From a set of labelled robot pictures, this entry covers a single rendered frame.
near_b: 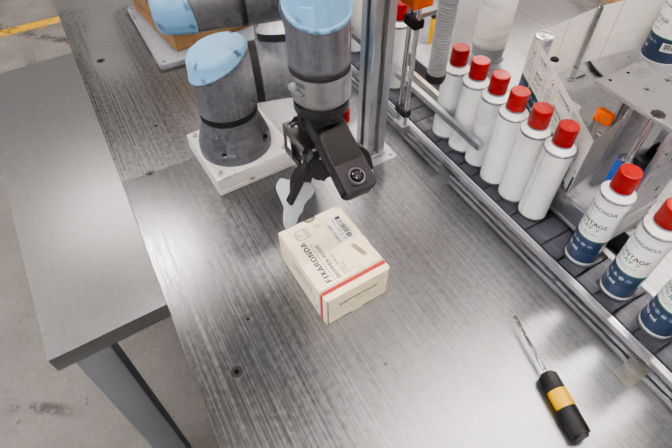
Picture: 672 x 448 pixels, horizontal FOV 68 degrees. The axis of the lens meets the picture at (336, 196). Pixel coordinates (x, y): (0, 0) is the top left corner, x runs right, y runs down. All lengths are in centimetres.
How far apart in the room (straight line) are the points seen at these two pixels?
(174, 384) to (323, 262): 104
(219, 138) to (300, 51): 48
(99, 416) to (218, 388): 102
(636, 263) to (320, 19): 58
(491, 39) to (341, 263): 72
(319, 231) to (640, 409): 55
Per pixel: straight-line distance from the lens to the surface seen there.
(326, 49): 56
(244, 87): 95
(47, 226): 112
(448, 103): 103
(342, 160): 61
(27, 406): 193
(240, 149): 102
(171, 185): 109
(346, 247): 84
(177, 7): 64
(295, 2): 55
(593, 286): 93
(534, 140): 89
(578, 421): 83
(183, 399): 175
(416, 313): 87
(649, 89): 89
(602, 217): 85
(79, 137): 129
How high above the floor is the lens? 158
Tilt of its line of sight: 48 degrees down
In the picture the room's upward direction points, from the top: straight up
